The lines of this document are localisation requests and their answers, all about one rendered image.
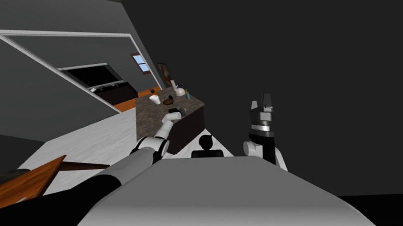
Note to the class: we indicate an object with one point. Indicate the brown bowl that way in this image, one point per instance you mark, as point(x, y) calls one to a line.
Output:
point(168, 101)

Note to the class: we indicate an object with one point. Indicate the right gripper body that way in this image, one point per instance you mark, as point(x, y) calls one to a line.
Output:
point(261, 116)

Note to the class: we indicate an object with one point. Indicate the white mug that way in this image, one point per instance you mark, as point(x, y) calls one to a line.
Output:
point(155, 99)

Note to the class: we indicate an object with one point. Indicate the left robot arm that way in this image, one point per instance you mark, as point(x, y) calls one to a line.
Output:
point(129, 168)

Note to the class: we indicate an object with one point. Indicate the brown framed wall picture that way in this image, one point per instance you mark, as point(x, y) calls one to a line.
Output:
point(165, 74)

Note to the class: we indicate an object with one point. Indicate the black cabinet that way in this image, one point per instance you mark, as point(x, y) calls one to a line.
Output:
point(103, 82)

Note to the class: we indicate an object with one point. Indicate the blue bottle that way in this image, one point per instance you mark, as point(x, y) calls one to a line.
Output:
point(187, 94)

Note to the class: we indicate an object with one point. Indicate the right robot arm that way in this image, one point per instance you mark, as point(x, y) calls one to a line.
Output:
point(267, 147)

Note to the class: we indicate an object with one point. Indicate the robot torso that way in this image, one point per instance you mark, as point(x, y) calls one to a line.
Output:
point(200, 206)

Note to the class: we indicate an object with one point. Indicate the brown framed window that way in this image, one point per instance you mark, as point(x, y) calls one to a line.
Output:
point(141, 63)

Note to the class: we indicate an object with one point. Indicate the brown wooden table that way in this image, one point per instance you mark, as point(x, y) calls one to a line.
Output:
point(3, 190)

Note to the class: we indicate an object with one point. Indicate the dark table with marbled top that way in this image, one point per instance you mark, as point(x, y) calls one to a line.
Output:
point(153, 116)

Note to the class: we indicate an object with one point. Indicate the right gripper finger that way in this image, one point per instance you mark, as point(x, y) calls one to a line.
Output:
point(254, 105)
point(267, 101)

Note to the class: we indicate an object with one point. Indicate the white teapot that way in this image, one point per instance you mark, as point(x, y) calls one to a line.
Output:
point(179, 90)

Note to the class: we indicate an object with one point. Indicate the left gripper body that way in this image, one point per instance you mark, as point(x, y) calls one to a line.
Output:
point(183, 111)

